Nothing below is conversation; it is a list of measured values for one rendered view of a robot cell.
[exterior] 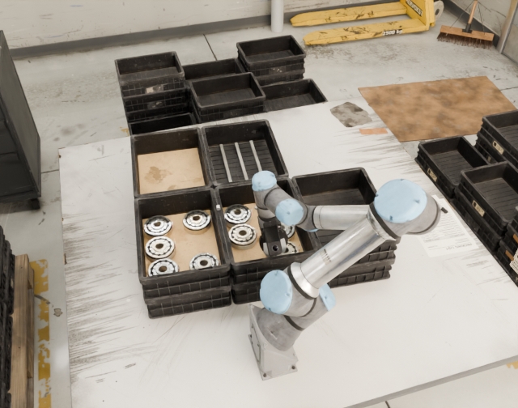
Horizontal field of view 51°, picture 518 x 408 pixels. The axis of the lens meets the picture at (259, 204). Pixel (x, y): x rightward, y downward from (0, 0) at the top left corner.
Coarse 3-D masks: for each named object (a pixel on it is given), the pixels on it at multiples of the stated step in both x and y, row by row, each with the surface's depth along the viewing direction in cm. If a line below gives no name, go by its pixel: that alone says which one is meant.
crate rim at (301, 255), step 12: (276, 180) 207; (288, 180) 207; (216, 192) 202; (228, 240) 184; (312, 240) 184; (228, 252) 180; (300, 252) 180; (312, 252) 180; (240, 264) 176; (252, 264) 177; (264, 264) 178
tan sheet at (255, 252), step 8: (224, 208) 210; (256, 216) 207; (248, 224) 203; (256, 224) 203; (296, 232) 200; (296, 240) 197; (232, 248) 195; (256, 248) 195; (240, 256) 192; (248, 256) 192; (256, 256) 192; (264, 256) 192
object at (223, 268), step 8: (176, 192) 202; (184, 192) 202; (192, 192) 202; (200, 192) 203; (136, 200) 199; (136, 208) 195; (136, 216) 192; (216, 216) 192; (136, 224) 190; (136, 232) 187; (136, 240) 184; (224, 240) 184; (224, 248) 183; (224, 256) 179; (224, 264) 176; (176, 272) 174; (184, 272) 174; (192, 272) 174; (200, 272) 174; (208, 272) 175; (216, 272) 176; (144, 280) 172; (152, 280) 172; (160, 280) 173; (168, 280) 174
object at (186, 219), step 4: (188, 212) 204; (192, 212) 204; (196, 212) 204; (200, 212) 204; (204, 212) 204; (184, 216) 202; (188, 216) 202; (204, 216) 202; (208, 216) 202; (184, 220) 200; (188, 220) 200; (204, 220) 200; (208, 220) 200; (188, 224) 199; (192, 224) 199; (196, 224) 199; (200, 224) 199; (204, 224) 199; (192, 228) 198; (196, 228) 198; (200, 228) 198
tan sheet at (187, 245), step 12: (168, 216) 207; (180, 216) 207; (180, 228) 202; (144, 240) 197; (180, 240) 197; (192, 240) 197; (204, 240) 197; (180, 252) 193; (192, 252) 193; (204, 252) 193; (216, 252) 193; (180, 264) 189
